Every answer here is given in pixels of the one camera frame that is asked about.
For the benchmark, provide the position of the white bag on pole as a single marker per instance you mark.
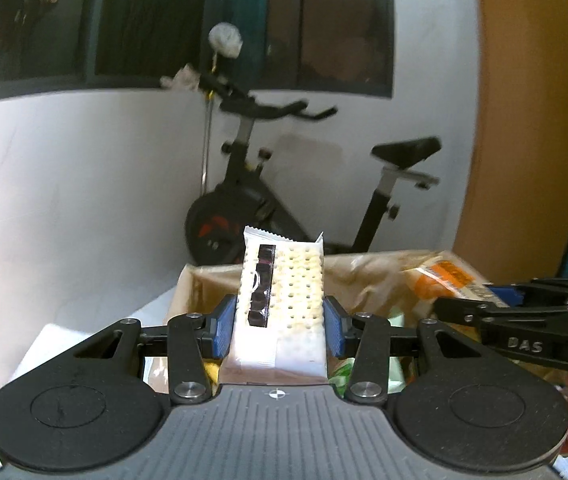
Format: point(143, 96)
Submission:
point(225, 40)

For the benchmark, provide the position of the dark framed window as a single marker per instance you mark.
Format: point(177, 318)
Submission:
point(139, 10)

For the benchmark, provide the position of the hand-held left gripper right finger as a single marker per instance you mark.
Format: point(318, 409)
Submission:
point(335, 327)

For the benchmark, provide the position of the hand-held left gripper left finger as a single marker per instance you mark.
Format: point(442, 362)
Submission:
point(225, 327)

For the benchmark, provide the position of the checked pale blue tablecloth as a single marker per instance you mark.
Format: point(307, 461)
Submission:
point(64, 332)

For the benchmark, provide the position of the orange wooden panel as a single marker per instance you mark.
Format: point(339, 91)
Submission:
point(524, 110)

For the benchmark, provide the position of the crumpled white cloth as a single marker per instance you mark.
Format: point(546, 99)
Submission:
point(181, 79)

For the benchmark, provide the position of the brown cardboard box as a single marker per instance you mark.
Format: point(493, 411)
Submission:
point(199, 290)

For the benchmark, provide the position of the black exercise bike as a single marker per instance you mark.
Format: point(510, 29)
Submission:
point(244, 210)

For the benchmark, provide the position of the metal pole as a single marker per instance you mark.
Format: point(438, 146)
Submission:
point(207, 125)

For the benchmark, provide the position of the yellow snack wrapper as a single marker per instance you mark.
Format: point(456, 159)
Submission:
point(212, 372)

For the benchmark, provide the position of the white cracker packet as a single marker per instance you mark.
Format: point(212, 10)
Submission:
point(289, 300)

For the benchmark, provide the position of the clear orange label snack packet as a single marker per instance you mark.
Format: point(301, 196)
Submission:
point(444, 275)

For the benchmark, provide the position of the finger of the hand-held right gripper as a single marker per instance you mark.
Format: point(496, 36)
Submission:
point(459, 310)
point(509, 294)

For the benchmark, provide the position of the green white snack packet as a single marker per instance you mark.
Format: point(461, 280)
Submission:
point(340, 375)

